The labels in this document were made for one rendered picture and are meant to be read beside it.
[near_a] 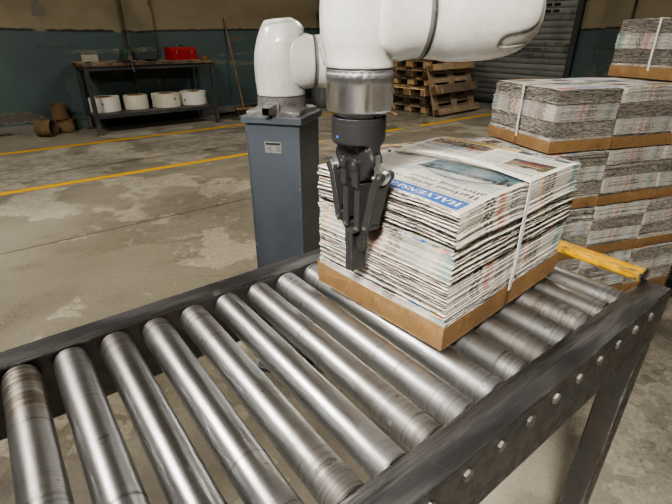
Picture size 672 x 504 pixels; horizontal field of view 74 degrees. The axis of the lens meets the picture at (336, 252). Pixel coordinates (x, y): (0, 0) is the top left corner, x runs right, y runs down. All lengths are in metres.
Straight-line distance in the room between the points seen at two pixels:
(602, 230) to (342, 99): 1.72
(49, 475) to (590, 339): 0.75
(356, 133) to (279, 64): 0.86
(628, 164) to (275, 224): 1.41
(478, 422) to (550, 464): 1.11
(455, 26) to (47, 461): 0.69
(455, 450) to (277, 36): 1.20
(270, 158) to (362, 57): 0.94
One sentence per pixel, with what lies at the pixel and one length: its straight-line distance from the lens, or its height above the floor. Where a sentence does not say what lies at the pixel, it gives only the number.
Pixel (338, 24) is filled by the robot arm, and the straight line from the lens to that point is 0.58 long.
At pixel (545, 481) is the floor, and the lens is 1.66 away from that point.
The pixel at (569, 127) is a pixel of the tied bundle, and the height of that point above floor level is 0.93.
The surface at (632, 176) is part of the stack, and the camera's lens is 2.18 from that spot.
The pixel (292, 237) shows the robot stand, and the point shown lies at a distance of 1.54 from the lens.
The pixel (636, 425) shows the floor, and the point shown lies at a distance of 1.97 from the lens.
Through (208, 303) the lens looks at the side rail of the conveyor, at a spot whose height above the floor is 0.79.
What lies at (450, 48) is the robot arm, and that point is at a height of 1.21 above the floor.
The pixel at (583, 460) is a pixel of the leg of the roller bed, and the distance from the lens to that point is 1.27.
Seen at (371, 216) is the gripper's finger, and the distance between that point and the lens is 0.63.
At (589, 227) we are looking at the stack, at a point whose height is 0.52.
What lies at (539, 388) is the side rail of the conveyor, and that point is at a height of 0.80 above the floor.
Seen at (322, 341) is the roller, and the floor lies 0.80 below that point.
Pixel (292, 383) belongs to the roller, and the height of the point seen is 0.79.
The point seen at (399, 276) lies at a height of 0.89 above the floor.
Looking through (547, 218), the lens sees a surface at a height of 0.94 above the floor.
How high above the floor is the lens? 1.23
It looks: 26 degrees down
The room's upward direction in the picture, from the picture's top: straight up
